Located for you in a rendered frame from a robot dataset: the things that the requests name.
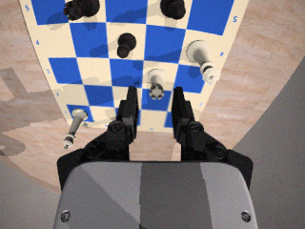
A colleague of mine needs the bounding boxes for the blue and cream chessboard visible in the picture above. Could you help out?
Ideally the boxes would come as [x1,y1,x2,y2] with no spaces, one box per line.
[19,0,249,133]

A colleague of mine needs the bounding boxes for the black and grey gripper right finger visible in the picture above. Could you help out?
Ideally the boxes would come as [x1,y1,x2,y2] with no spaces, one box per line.
[172,87,254,190]

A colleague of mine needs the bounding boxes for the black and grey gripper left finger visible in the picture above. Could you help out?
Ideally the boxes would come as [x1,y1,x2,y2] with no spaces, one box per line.
[56,86,139,192]

